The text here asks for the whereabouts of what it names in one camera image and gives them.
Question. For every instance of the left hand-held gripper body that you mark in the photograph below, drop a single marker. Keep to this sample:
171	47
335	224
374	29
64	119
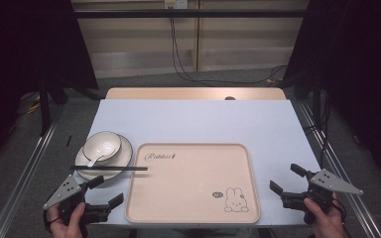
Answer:
66	189

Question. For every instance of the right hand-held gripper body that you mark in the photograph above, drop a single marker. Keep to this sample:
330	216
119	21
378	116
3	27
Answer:
330	183

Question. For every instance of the person's left hand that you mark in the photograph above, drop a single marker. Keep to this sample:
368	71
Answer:
69	229

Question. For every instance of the person's right hand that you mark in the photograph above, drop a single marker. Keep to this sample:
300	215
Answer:
329	226

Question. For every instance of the black chopstick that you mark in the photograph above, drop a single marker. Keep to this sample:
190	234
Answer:
112	167

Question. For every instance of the white ceramic spoon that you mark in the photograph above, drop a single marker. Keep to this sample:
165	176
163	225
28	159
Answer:
100	154

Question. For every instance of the white bowl with dark rim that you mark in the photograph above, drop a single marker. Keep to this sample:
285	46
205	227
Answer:
101	142

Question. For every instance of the white plate with dark rim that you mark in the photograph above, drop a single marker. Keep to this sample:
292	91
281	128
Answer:
125	155

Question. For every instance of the small black stick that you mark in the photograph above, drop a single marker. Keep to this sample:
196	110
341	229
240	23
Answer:
68	141

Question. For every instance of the black stand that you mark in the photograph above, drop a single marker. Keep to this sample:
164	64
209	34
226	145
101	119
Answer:
316	99
44	105

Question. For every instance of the beige tray with rabbit print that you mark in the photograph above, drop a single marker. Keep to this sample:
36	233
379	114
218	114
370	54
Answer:
191	188

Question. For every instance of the white table mat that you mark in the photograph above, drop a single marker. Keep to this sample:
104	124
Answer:
195	122

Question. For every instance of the dark curtain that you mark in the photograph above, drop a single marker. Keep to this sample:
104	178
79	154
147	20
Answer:
360	66
29	43

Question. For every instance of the wooden table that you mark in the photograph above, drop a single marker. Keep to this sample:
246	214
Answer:
178	93

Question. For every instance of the black horizontal bar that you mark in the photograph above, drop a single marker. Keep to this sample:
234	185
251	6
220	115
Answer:
191	13

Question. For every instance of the metal floor rail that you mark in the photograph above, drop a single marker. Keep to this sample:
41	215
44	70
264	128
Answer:
335	165
23	168

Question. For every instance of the white wall socket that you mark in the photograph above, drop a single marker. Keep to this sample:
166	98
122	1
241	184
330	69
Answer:
176	3

